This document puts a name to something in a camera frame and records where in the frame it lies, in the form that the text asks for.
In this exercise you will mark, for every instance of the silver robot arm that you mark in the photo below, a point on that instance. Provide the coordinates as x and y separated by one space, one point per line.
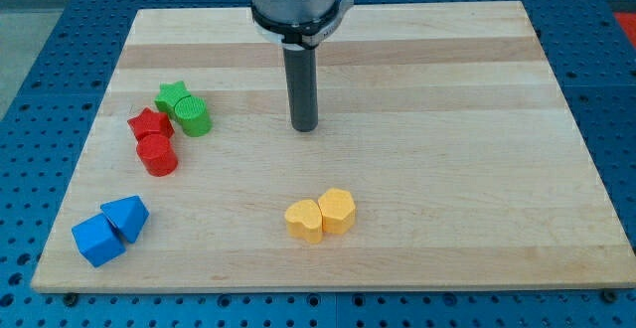
298 25

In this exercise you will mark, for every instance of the yellow hexagon block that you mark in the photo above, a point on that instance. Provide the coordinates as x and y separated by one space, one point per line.
338 211

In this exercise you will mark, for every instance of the yellow heart block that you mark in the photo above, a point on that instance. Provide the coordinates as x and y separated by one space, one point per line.
304 221

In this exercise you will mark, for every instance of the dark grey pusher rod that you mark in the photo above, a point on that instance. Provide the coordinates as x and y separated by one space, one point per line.
300 72

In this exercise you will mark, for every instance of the wooden board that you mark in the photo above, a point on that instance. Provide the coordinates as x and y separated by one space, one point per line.
443 120

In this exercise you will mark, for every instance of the green cylinder block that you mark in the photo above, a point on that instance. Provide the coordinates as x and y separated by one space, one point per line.
192 115

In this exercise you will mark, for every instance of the green star block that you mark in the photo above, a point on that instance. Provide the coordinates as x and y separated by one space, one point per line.
170 94

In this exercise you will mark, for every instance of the red cylinder block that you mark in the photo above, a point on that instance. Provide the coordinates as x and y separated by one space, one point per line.
157 155

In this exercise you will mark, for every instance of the red star block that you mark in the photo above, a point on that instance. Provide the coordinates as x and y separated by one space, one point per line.
149 122

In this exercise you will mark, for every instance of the blue triangle block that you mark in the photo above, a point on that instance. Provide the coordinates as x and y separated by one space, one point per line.
127 215

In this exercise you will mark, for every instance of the blue cube block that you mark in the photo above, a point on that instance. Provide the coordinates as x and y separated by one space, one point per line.
97 240

